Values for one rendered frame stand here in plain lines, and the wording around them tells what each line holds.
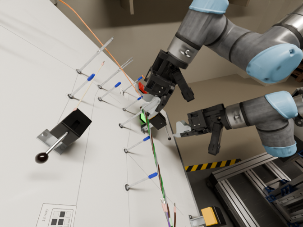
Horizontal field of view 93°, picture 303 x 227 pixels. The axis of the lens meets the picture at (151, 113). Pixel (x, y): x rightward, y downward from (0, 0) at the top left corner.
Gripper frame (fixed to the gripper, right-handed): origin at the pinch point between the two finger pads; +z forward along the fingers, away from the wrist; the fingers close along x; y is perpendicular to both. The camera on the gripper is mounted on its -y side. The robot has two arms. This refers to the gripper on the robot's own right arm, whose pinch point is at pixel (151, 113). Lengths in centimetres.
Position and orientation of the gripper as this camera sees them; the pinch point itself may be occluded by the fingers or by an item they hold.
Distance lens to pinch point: 50.5
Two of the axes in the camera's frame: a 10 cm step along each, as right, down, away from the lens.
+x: 0.4, 5.9, -8.0
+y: -8.9, -3.5, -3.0
